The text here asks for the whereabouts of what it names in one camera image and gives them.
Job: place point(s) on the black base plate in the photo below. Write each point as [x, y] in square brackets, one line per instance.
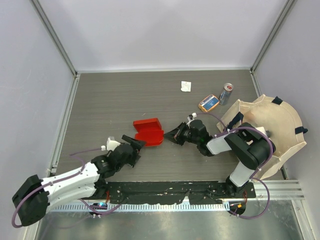
[170, 192]

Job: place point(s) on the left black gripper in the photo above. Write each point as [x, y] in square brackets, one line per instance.
[135, 156]

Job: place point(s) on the white cosmetic box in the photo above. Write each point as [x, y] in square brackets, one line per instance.
[264, 131]

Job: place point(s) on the white slotted cable duct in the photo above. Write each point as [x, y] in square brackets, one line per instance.
[185, 206]

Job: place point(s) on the silver drink can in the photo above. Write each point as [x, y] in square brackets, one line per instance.
[225, 93]

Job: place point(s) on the orange blue snack pack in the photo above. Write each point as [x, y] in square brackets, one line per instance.
[208, 103]

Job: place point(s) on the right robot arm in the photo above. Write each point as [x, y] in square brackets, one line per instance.
[251, 145]

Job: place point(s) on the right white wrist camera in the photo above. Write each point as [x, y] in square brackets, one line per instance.
[192, 116]

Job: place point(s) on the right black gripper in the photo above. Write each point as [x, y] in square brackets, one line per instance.
[175, 135]

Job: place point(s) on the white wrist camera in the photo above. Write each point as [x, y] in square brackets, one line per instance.
[192, 116]
[111, 144]

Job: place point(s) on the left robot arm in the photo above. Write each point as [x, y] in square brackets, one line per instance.
[37, 196]

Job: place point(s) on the red paper box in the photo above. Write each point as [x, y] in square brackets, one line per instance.
[150, 131]

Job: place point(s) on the white paper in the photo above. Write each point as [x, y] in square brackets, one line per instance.
[186, 86]

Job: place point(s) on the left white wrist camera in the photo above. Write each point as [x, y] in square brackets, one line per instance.
[111, 144]

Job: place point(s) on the beige tote bag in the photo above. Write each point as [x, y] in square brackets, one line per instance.
[280, 119]

